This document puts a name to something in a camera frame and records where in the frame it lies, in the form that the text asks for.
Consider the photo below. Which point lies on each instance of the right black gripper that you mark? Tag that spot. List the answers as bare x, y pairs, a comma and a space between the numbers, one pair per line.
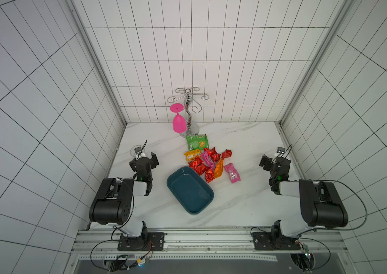
266, 161

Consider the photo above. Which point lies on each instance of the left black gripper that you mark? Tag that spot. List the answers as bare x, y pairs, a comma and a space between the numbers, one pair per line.
153, 161

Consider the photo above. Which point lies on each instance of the pink tea bag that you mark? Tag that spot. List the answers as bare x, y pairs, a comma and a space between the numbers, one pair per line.
233, 173

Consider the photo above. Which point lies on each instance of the yellow snack packet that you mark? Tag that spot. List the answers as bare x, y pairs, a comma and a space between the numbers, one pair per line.
191, 155

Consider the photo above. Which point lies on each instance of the red tea bag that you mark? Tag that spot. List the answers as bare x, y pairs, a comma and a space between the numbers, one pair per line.
214, 156
209, 175
226, 154
195, 163
201, 169

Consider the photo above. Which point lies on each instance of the purple tea bag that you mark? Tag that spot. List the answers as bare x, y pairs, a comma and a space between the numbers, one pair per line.
208, 161

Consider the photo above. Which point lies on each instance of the orange tea bag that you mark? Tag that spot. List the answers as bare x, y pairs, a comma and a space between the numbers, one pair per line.
219, 168

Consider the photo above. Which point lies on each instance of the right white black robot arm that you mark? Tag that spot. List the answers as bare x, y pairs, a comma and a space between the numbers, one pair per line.
320, 205

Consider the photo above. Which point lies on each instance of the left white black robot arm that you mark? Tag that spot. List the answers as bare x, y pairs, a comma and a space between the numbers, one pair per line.
115, 200

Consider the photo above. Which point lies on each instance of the teal plastic storage box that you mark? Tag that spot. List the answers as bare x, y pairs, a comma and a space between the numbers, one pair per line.
190, 190

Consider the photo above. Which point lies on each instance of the clear glass on table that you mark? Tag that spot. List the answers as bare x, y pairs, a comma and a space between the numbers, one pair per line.
132, 152

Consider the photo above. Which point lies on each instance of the pink plastic wine glass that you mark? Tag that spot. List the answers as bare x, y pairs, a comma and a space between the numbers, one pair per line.
179, 122

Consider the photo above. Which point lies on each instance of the green snack packet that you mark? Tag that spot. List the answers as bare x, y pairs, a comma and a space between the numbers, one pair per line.
197, 142

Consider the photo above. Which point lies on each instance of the silver metal glass rack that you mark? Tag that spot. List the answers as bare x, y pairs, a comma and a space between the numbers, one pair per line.
191, 106

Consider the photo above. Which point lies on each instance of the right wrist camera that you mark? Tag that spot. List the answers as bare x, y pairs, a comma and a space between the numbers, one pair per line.
281, 150

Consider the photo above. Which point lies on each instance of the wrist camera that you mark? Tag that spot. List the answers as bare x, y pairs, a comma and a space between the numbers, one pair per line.
138, 151
281, 150

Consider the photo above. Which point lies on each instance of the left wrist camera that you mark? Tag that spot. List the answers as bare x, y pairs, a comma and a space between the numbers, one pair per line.
138, 151

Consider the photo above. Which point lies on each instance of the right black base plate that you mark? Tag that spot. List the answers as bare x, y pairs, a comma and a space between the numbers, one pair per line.
266, 241

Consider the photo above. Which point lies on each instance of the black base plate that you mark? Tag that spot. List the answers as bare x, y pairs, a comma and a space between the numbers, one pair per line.
150, 241
266, 241

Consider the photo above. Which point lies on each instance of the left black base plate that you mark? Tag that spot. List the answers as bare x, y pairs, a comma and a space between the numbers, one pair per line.
150, 241

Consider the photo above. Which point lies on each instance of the aluminium mounting rail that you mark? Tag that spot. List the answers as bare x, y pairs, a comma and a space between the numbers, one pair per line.
202, 243

